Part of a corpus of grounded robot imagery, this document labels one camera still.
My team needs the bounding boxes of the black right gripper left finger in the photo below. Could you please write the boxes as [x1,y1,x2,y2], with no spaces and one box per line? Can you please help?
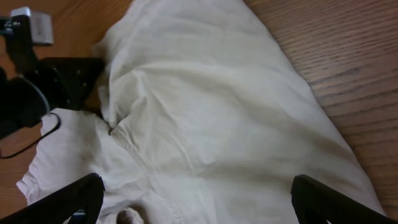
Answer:
[1,173,105,224]

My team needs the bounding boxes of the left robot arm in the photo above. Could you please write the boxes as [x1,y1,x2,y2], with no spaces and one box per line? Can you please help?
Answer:
[1,13,104,138]

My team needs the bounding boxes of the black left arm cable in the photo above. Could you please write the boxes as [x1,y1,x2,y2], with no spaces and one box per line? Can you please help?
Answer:
[0,111,62,160]

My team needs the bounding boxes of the beige shorts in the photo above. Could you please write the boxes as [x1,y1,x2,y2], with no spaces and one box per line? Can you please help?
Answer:
[17,0,382,223]

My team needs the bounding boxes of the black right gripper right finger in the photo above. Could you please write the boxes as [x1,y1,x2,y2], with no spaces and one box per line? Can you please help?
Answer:
[290,174,397,224]

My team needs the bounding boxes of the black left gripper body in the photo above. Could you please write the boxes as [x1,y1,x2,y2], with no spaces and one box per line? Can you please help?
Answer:
[24,57,104,111]

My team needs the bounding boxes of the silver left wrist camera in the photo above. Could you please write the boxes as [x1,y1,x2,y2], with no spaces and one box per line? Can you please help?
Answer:
[10,6,54,46]

